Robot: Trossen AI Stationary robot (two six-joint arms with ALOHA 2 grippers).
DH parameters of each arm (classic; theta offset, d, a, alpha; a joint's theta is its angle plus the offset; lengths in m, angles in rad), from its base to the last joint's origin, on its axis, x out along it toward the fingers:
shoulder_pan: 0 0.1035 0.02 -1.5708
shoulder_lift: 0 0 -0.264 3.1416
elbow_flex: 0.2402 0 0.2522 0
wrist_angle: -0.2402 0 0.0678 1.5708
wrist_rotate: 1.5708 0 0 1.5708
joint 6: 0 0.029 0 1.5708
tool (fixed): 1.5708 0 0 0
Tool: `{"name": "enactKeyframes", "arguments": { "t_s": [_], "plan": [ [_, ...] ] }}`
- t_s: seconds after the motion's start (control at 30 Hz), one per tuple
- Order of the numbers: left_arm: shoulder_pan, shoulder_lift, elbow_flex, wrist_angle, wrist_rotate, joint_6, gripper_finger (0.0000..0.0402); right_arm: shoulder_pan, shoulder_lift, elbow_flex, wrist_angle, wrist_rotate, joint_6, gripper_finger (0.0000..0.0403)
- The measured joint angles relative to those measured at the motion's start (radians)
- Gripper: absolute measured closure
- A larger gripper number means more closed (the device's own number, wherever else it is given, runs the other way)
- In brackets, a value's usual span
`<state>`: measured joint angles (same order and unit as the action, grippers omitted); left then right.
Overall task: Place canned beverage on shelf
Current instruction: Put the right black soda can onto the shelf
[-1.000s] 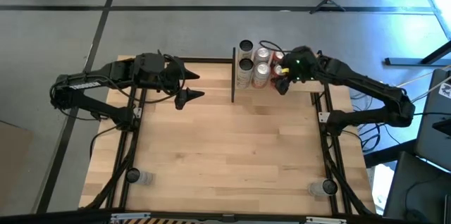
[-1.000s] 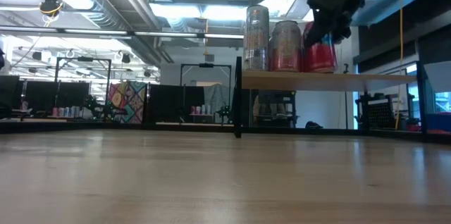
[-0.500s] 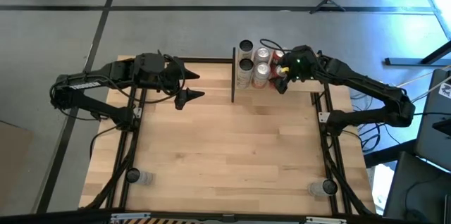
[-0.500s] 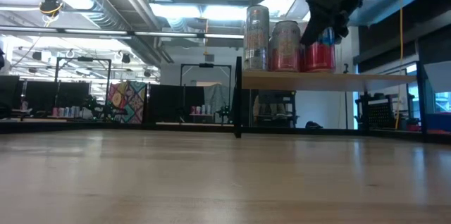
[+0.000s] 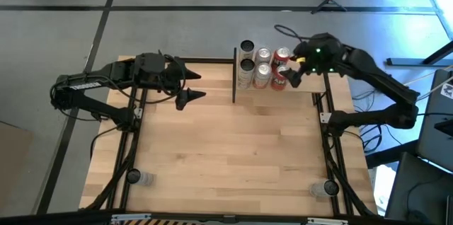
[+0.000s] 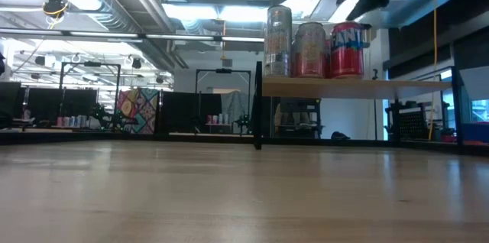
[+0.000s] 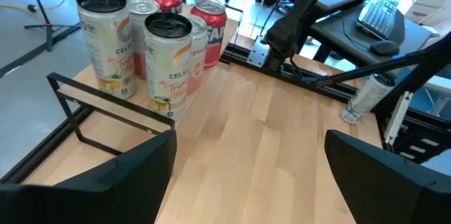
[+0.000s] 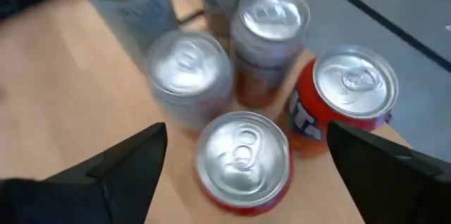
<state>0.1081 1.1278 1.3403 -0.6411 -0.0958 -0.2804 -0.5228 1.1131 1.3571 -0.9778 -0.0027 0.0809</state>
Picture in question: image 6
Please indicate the slim silver beverage can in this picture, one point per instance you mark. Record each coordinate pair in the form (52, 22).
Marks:
(278, 44)

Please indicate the red Fanta can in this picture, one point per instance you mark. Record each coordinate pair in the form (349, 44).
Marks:
(345, 59)

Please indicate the silver and red beverage can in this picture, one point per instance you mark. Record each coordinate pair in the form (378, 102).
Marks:
(308, 52)

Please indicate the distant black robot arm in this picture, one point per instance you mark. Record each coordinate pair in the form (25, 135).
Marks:
(107, 118)
(242, 122)

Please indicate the wooden shelf board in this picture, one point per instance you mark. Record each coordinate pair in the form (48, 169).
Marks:
(344, 88)

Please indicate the black pegboard rack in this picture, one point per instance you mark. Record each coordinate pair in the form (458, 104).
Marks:
(410, 122)

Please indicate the grey hanging cloth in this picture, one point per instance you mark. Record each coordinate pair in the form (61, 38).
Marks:
(235, 103)

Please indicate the black cart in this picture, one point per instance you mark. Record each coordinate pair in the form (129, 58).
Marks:
(298, 120)

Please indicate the black round floor object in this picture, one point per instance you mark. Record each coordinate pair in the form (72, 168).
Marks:
(340, 136)

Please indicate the small red item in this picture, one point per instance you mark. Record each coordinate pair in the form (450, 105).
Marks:
(449, 138)

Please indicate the distant pale can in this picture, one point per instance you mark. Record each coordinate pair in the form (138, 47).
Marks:
(72, 121)
(78, 121)
(220, 118)

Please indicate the distant pink can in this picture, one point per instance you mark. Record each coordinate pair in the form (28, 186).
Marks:
(60, 121)
(209, 119)

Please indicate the blue bin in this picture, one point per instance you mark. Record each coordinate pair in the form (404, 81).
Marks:
(475, 132)

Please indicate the black partition panel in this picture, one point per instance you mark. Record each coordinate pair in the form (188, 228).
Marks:
(183, 111)
(61, 103)

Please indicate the long ceiling light strip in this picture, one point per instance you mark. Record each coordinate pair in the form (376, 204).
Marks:
(103, 34)

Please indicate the colourful patterned cloth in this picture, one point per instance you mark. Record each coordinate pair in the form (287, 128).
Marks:
(137, 111)

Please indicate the black ceiling dome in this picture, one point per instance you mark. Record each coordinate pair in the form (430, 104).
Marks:
(55, 7)

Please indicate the black monitor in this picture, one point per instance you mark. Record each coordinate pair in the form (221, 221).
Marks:
(9, 101)

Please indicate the distant black rig frame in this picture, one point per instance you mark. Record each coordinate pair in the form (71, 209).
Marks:
(91, 64)
(223, 70)

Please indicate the black shelf post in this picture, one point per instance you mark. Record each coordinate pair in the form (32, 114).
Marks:
(457, 113)
(258, 113)

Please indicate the large silver ventilation duct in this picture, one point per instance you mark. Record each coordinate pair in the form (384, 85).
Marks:
(114, 17)

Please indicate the black aluminium table frame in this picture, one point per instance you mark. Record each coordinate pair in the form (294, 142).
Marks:
(114, 138)

